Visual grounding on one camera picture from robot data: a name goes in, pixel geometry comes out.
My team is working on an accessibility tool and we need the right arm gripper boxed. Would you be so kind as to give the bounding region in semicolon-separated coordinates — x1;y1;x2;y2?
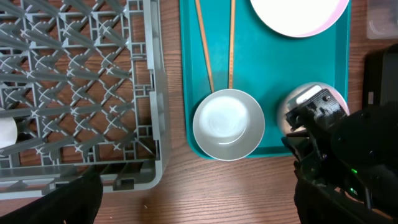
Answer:
281;89;397;223

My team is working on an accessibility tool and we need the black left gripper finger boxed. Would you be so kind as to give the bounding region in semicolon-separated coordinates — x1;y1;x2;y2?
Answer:
1;170;103;224

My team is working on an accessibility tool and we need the white cup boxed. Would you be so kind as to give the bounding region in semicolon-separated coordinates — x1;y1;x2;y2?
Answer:
0;118;18;149

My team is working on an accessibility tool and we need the grey bowl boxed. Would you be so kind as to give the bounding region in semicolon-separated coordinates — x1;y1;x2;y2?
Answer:
192;89;266;161

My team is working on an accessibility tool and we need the wooden chopstick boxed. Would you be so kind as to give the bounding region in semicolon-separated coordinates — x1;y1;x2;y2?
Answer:
228;0;236;89
195;0;215;93

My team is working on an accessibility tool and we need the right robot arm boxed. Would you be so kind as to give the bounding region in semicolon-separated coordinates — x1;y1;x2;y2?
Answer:
282;89;397;223

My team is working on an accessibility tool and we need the grey plastic dish rack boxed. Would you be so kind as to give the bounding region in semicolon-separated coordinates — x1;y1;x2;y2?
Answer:
1;0;171;199

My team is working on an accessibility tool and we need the black tray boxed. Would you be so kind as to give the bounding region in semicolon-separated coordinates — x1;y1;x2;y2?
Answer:
362;44;397;108

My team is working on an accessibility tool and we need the teal plastic tray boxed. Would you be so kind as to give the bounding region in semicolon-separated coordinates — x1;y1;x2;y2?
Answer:
180;1;351;158

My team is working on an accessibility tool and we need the white round plate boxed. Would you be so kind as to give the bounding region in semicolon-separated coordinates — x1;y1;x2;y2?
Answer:
251;0;349;38

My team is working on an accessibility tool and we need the clear plastic bin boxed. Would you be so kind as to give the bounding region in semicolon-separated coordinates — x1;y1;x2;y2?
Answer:
367;0;397;40

